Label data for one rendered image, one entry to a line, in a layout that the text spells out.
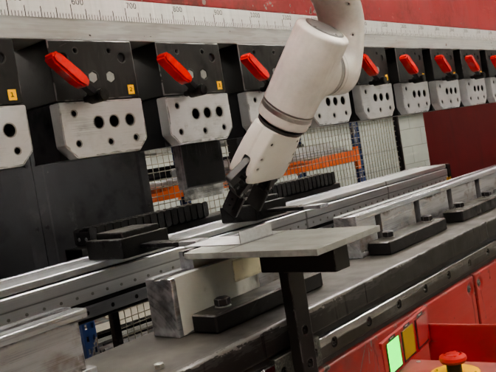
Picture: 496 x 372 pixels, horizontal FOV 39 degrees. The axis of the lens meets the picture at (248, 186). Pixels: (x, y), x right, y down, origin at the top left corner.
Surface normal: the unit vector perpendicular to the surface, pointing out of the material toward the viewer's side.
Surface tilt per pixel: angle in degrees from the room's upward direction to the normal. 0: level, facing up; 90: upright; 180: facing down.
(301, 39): 91
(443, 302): 90
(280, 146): 130
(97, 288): 90
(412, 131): 90
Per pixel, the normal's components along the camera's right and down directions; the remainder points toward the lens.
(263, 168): 0.60, 0.61
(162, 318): -0.63, 0.14
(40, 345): 0.76, -0.09
